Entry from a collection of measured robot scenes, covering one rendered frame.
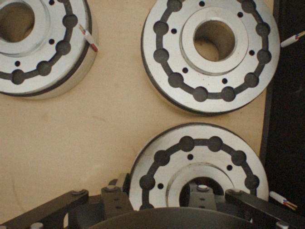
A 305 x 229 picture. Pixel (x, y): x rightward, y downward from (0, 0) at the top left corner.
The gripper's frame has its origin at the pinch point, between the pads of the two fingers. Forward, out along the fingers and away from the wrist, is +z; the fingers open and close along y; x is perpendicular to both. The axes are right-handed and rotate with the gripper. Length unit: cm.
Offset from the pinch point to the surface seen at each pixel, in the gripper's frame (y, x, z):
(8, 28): -11.4, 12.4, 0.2
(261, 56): 7.8, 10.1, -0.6
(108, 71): -4.0, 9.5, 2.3
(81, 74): -5.9, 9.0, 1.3
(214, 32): 4.6, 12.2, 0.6
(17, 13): -10.7, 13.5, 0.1
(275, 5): 11.1, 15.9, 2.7
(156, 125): 0.2, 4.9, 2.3
